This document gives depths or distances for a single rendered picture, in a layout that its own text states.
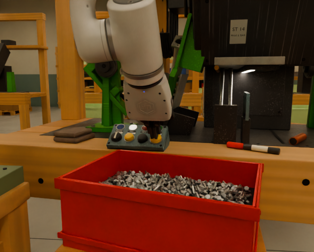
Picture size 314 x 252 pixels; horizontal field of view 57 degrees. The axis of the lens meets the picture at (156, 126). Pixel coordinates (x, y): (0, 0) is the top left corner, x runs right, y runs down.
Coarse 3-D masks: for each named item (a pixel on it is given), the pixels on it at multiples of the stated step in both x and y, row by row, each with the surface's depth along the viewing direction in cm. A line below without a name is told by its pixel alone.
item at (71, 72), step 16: (64, 0) 133; (160, 0) 124; (64, 16) 134; (160, 16) 125; (64, 32) 136; (64, 48) 137; (64, 64) 138; (80, 64) 142; (64, 80) 140; (80, 80) 142; (64, 96) 141; (80, 96) 143; (64, 112) 142; (80, 112) 144
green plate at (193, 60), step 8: (192, 24) 88; (184, 32) 88; (192, 32) 89; (184, 40) 88; (192, 40) 89; (184, 48) 90; (192, 48) 89; (184, 56) 90; (192, 56) 90; (200, 56) 89; (176, 64) 90; (184, 64) 91; (192, 64) 90; (200, 64) 90
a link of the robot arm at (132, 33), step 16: (112, 0) 49; (128, 0) 48; (144, 0) 48; (112, 16) 49; (128, 16) 47; (144, 16) 48; (112, 32) 50; (128, 32) 49; (144, 32) 50; (112, 48) 51; (128, 48) 52; (144, 48) 52; (160, 48) 55; (128, 64) 54; (144, 64) 54; (160, 64) 56
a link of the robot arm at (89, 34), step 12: (72, 0) 50; (84, 0) 50; (72, 12) 50; (84, 12) 50; (72, 24) 51; (84, 24) 50; (96, 24) 51; (84, 36) 51; (96, 36) 51; (84, 48) 51; (96, 48) 51; (108, 48) 51; (84, 60) 54; (96, 60) 54; (108, 60) 54
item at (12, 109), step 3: (0, 105) 865; (3, 105) 864; (6, 105) 864; (9, 105) 863; (12, 105) 863; (15, 105) 878; (18, 105) 895; (30, 105) 974; (0, 108) 868; (3, 108) 866; (6, 108) 865; (9, 108) 865; (12, 108) 864; (15, 108) 878; (18, 108) 895; (30, 108) 973; (0, 111) 865; (3, 111) 865; (6, 111) 865; (9, 111) 864; (12, 111) 864; (15, 111) 944; (18, 111) 960; (0, 114) 867; (3, 114) 872; (12, 114) 866; (15, 114) 874
